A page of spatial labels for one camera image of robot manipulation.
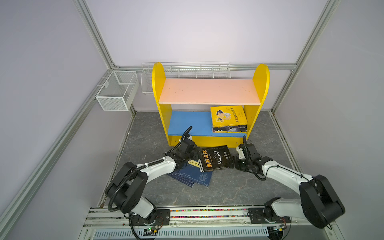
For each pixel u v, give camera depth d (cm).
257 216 74
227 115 91
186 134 85
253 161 68
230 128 89
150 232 72
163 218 74
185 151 68
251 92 74
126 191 43
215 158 90
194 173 85
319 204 42
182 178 84
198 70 94
